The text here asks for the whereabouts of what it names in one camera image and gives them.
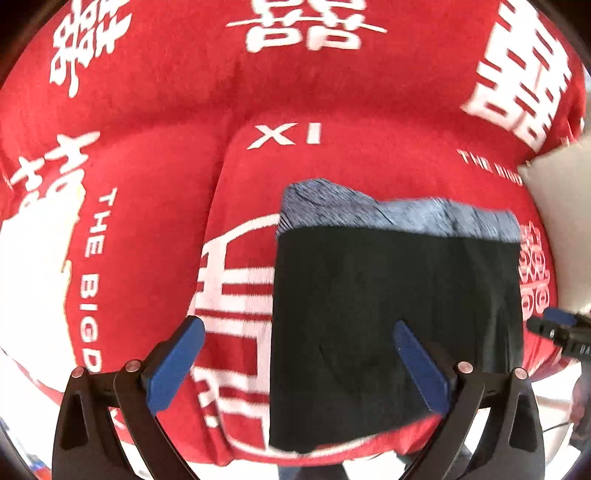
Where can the red printed blanket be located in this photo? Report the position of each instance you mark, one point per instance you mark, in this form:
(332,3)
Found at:
(184,115)

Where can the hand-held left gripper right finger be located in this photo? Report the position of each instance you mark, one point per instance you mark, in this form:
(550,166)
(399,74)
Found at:
(420,369)

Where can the dark pants with blue waistband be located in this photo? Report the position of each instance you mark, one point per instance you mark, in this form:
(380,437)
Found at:
(369,300)

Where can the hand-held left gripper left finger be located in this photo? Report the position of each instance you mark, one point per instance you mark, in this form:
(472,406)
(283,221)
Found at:
(175,364)

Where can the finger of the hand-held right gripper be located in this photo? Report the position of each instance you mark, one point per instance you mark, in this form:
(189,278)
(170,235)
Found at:
(559,316)
(542,326)

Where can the white pillow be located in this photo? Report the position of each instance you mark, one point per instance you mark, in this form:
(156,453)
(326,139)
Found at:
(563,221)

